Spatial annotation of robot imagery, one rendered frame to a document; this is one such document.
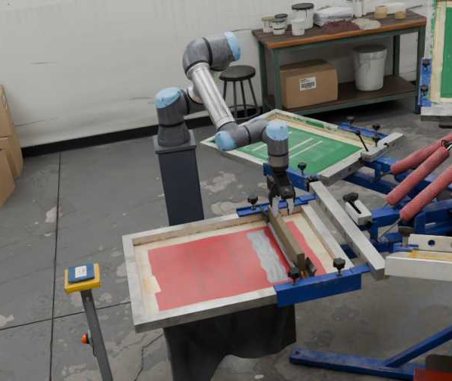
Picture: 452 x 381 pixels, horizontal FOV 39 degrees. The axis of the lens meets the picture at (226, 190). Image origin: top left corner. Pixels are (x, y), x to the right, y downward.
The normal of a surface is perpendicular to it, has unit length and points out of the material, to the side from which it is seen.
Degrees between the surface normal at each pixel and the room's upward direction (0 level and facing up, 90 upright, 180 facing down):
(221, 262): 0
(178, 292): 0
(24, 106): 90
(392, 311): 0
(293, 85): 89
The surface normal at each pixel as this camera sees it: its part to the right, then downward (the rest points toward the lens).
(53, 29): 0.22, 0.44
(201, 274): -0.10, -0.88
